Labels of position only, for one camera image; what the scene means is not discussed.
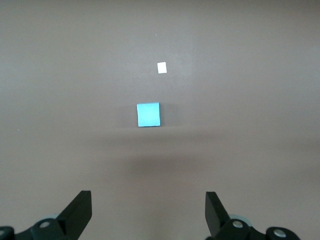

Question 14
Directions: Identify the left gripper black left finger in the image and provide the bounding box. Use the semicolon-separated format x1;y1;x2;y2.
0;190;93;240

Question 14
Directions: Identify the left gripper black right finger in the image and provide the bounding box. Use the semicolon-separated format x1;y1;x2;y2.
204;191;300;240

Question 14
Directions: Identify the blue cube block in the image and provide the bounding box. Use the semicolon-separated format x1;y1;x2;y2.
136;101;162;128

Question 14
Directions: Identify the brown table cover sheet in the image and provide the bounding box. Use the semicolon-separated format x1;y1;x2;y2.
0;0;320;240

